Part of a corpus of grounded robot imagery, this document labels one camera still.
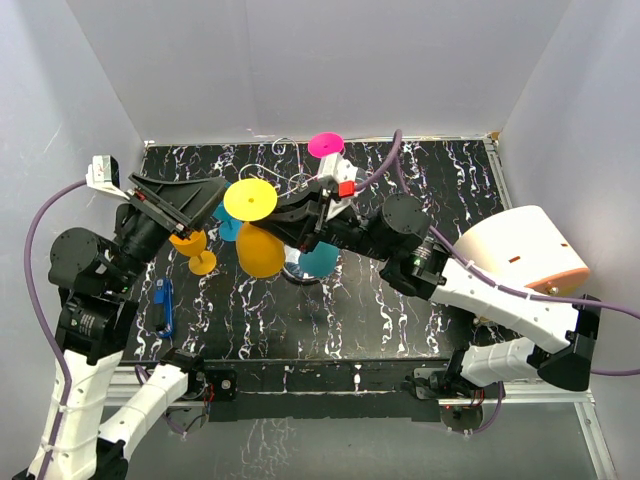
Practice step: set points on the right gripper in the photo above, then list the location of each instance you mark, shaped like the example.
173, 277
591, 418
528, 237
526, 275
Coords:
298, 218

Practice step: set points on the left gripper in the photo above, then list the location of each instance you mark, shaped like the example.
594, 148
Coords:
177, 205

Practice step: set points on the orange wine glass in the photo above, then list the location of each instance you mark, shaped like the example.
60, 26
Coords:
260, 253
201, 261

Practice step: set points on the blue wine glass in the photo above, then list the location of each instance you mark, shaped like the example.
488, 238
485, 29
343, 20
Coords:
229, 226
320, 262

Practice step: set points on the magenta wine glass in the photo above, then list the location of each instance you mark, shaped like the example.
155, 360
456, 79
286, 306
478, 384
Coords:
324, 144

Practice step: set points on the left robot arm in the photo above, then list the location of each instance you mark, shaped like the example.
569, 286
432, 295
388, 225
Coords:
94, 275

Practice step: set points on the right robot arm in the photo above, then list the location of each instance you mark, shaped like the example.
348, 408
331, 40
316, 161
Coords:
556, 336

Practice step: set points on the chrome wine glass rack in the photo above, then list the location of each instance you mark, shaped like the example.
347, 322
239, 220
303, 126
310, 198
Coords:
292, 269

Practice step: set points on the blue carabiner clip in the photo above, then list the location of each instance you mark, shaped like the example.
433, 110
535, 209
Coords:
162, 308

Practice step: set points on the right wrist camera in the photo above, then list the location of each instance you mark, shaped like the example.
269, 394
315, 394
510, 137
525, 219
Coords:
338, 176

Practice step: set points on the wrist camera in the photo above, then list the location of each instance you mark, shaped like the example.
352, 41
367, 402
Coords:
338, 176
103, 176

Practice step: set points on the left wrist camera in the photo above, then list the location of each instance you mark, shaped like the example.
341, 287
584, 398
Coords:
103, 176

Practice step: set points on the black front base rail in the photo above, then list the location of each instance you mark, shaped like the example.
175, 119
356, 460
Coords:
332, 389

